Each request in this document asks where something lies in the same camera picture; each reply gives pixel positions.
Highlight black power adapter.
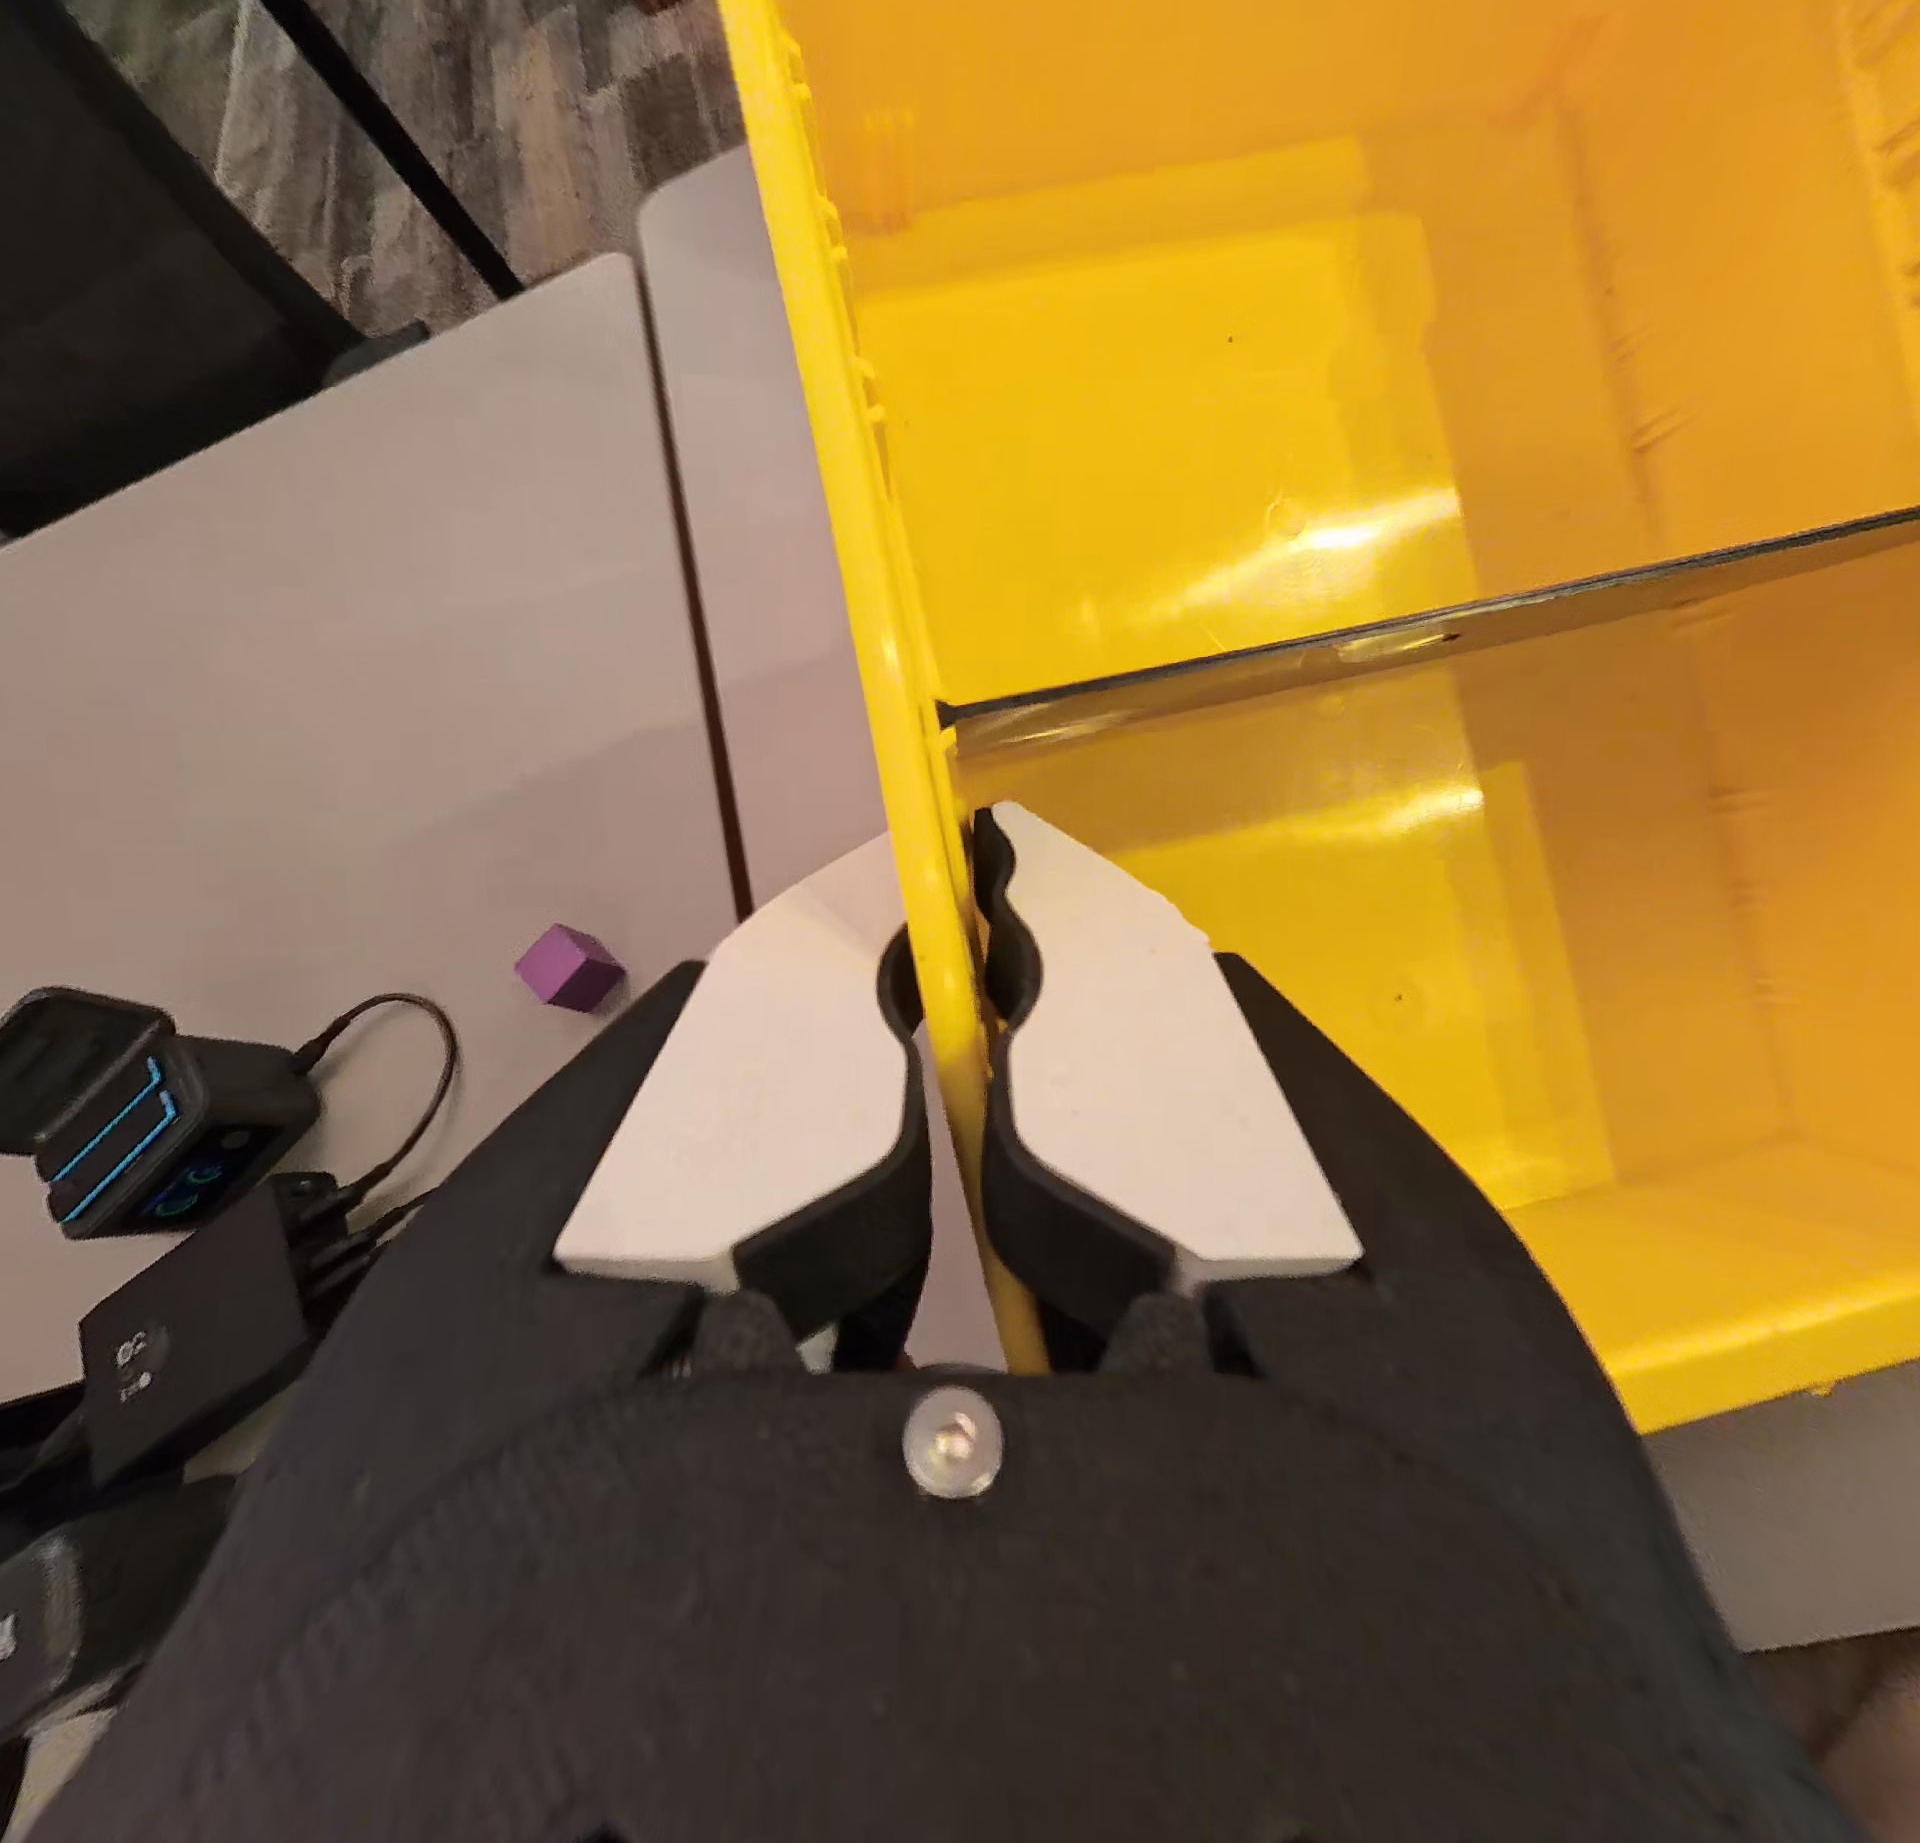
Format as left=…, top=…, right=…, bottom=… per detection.
left=76, top=1174, right=345, bottom=1487

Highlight purple cube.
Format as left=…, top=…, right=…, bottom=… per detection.
left=514, top=924, right=627, bottom=1008

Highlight black metal bar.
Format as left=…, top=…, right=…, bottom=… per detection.
left=202, top=0, right=526, bottom=299

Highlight dark furniture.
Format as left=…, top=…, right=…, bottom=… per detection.
left=0, top=0, right=365, bottom=539

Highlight black charging case blue lights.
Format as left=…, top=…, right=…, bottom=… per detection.
left=0, top=987, right=324, bottom=1243

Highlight yellow plastic bin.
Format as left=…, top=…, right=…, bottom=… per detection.
left=703, top=0, right=1920, bottom=1431

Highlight black cable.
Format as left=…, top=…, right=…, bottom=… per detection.
left=291, top=992, right=458, bottom=1244

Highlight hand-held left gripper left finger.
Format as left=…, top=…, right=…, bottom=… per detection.
left=552, top=830, right=940, bottom=1342

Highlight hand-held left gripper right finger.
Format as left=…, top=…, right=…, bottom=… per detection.
left=972, top=799, right=1366, bottom=1342

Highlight black bin divider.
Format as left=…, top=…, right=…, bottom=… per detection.
left=937, top=505, right=1920, bottom=750

